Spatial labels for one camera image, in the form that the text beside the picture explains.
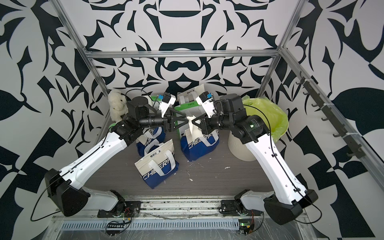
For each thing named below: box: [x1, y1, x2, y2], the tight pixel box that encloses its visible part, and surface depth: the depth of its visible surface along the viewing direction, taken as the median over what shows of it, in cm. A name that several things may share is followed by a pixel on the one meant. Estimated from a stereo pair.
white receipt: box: [186, 115, 202, 139], surface depth 64 cm
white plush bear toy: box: [107, 89, 129, 123], surface depth 99 cm
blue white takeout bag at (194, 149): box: [180, 128, 219, 162], surface depth 83 cm
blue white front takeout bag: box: [134, 138, 180, 189], surface depth 71 cm
